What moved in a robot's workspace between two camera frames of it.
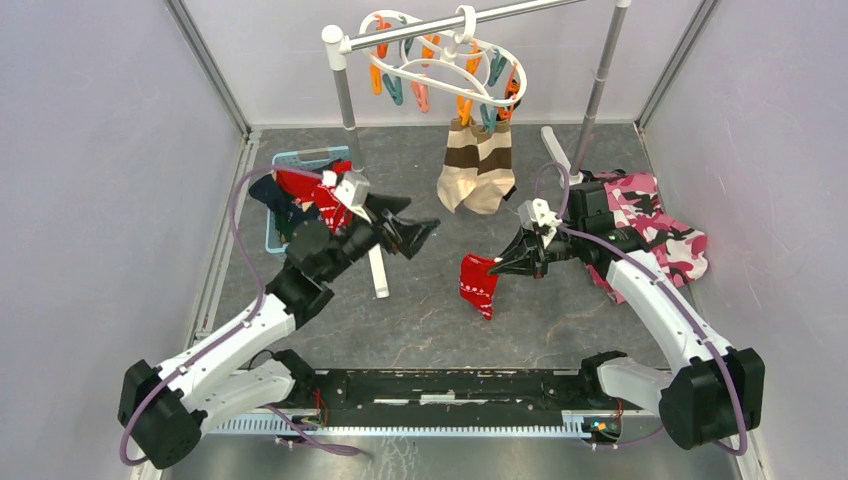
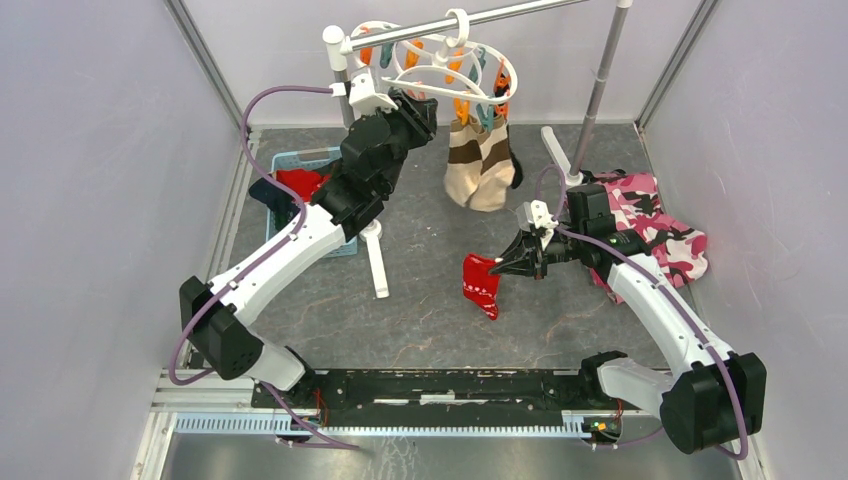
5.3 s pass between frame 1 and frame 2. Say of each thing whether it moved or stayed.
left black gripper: moved
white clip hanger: moved
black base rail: stayed
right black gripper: stayed
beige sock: stayed
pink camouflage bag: stayed
